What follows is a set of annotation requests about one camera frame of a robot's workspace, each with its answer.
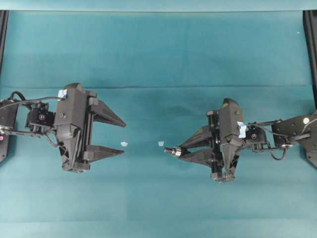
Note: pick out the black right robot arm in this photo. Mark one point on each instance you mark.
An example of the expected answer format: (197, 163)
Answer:
(273, 135)

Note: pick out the black frame rail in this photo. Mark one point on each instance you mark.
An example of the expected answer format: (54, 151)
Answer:
(310, 28)
(3, 28)

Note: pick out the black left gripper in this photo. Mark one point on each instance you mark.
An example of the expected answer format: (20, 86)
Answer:
(71, 123)

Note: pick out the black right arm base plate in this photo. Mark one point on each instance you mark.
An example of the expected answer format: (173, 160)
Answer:
(310, 147)

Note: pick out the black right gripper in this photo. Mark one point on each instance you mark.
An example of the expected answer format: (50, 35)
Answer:
(223, 137)

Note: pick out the black right frame rail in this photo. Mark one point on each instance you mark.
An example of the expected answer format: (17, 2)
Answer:
(310, 28)

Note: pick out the small blue tape marker left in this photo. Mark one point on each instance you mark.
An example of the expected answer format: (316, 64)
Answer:
(124, 144)

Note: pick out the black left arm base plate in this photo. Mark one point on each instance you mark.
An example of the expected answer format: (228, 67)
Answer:
(5, 126)

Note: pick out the silver threaded metal shaft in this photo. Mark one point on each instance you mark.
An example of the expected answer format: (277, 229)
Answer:
(175, 151)

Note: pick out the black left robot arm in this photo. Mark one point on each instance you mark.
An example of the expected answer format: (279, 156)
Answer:
(33, 118)

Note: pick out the black left frame rail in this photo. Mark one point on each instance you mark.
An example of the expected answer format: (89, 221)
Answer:
(3, 28)

